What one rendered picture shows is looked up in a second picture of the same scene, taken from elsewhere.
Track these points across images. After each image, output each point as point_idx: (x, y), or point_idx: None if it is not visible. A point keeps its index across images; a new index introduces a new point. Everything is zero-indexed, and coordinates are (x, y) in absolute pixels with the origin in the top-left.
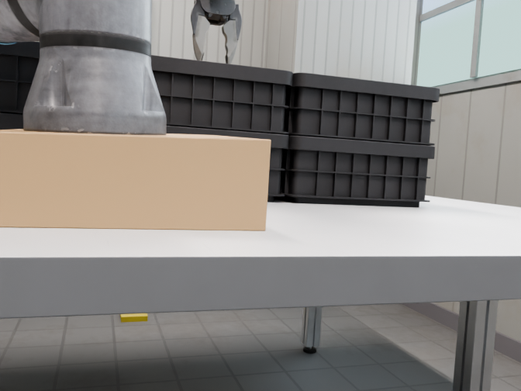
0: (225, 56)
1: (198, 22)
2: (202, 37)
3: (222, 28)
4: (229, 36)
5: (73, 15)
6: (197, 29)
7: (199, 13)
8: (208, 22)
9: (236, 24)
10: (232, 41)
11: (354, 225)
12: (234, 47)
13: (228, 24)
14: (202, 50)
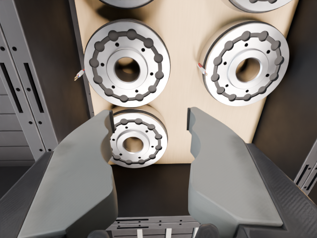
0: (114, 129)
1: (261, 184)
2: (208, 136)
3: (114, 194)
4: (89, 155)
5: None
6: (244, 155)
7: (283, 234)
8: (204, 190)
9: (19, 213)
10: (76, 142)
11: None
12: (76, 128)
13: (79, 203)
14: (195, 113)
